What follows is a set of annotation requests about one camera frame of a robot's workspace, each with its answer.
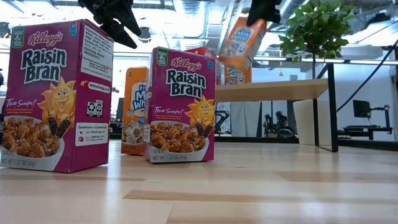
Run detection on Raisin Bran cereal box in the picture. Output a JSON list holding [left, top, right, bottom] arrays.
[[0, 19, 114, 174], [142, 46, 216, 164]]

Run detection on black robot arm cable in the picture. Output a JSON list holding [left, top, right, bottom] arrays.
[[337, 39, 398, 113]]

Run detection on white hanging cloth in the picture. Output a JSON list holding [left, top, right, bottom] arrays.
[[230, 101, 261, 138]]

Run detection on green leafy potted plant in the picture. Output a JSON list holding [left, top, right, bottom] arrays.
[[278, 0, 358, 80]]

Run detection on black desk monitor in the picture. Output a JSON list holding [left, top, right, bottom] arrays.
[[115, 98, 124, 124]]

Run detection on black background desk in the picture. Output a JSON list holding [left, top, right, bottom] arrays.
[[338, 124, 394, 141]]

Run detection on white round bin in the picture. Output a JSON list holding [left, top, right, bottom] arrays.
[[292, 98, 329, 146]]

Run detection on wooden shelf with black legs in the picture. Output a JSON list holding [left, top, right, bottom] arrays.
[[215, 62, 340, 152]]

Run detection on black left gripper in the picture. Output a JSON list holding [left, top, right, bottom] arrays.
[[77, 0, 142, 50]]

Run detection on black monitor on mount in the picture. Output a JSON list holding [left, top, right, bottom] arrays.
[[353, 99, 372, 119]]

